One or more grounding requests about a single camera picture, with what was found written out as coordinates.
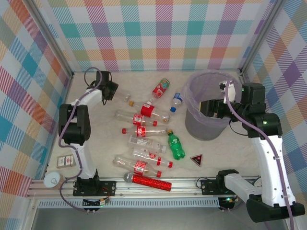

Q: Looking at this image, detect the clear bottle tan cap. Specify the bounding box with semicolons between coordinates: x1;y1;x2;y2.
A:
114;92;132;103

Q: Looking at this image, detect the clear bottle orange cap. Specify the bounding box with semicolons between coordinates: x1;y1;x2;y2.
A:
129;100;144;110

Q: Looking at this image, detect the clear bottle blue cap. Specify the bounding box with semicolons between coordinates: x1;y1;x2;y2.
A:
169;92;185;113

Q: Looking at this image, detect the clear bottle wide red label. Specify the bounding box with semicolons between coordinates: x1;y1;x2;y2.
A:
140;101;171;123

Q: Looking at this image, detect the red printed drink can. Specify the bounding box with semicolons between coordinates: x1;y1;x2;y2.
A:
152;78;171;99

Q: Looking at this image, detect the green soda bottle yellow cap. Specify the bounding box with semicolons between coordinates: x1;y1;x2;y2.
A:
166;129;187;161

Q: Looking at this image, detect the clear bottle white red label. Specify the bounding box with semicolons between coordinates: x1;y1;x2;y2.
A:
132;148;174;168

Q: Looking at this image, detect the grey mesh waste bin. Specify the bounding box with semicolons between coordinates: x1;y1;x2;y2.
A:
184;70;242;141

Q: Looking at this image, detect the purple plastic bin liner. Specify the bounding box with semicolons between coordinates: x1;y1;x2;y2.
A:
181;70;243;124

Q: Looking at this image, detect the black red triangle badge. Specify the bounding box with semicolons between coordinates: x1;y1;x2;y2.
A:
189;154;204;167

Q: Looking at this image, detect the playing card box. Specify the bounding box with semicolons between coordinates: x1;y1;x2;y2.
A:
57;154;77;168

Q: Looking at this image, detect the red glitter microphone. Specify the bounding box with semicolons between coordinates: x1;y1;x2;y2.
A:
123;172;173;192

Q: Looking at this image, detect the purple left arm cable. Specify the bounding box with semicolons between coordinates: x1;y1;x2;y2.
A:
58;67;106;213

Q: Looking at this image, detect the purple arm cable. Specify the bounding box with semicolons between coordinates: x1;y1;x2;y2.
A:
58;67;106;213
224;77;295;230

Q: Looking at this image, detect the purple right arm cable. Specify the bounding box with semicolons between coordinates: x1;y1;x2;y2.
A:
224;77;295;230

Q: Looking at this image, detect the aluminium frame post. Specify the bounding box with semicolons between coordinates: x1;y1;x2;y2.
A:
238;0;287;76
27;0;74;79

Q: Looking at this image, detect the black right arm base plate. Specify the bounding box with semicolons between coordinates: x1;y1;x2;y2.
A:
200;177;226;196

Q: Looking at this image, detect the aluminium mounting rail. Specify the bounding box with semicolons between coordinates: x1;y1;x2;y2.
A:
25;176;290;199

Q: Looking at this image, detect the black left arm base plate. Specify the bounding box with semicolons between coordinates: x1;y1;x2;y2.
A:
72;179;118;197

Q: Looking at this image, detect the small connector board with wires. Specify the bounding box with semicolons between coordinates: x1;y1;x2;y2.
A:
82;197;111;214
219;196;240;211

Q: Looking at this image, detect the white slotted cable duct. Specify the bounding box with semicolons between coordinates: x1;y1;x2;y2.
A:
37;197;221;209

